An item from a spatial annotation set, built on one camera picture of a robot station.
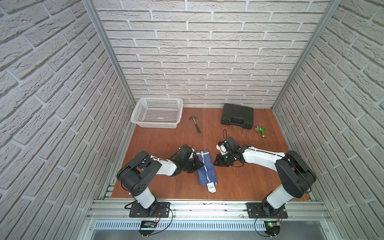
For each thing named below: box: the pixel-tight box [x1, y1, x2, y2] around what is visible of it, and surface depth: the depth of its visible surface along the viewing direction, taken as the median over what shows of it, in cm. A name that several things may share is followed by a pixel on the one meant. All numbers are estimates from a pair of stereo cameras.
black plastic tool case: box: [221, 103, 254, 130], surface depth 112 cm
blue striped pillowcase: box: [195, 149, 218, 193], surface depth 86 cm
